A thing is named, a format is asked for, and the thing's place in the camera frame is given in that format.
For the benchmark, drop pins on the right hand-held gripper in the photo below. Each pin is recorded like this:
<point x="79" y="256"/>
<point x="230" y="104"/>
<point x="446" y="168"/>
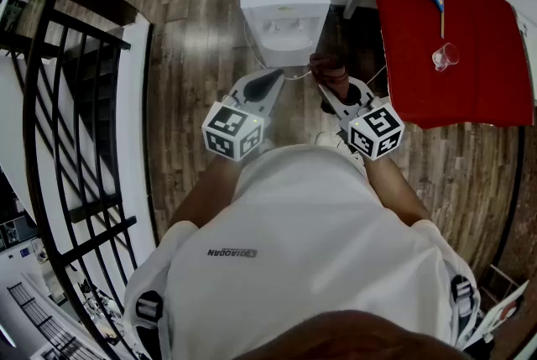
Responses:
<point x="377" y="132"/>

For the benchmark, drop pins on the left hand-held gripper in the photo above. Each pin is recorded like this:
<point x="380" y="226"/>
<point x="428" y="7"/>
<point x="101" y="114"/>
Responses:
<point x="233" y="127"/>

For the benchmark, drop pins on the brown wiping cloth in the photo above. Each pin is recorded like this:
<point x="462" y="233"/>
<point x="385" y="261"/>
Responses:
<point x="329" y="69"/>

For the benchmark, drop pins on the person's right forearm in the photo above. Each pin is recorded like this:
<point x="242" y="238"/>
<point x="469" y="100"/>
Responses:
<point x="396" y="190"/>

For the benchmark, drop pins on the person's left forearm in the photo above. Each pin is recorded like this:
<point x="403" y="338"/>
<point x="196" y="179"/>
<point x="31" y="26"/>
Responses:
<point x="205" y="190"/>

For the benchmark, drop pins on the red tablecloth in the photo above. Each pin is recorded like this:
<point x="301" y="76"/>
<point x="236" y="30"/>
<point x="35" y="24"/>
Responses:
<point x="419" y="77"/>

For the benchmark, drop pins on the clear glass cup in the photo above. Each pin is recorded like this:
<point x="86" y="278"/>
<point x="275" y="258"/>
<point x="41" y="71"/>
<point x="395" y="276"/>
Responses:
<point x="445" y="56"/>

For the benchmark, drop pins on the person's white t-shirt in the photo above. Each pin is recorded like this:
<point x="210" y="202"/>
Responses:
<point x="302" y="245"/>

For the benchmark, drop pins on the white printed board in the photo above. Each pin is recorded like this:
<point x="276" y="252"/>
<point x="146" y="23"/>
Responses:
<point x="503" y="312"/>

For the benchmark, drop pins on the black metal balcony railing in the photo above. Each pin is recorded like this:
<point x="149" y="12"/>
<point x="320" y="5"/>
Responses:
<point x="50" y="329"/>

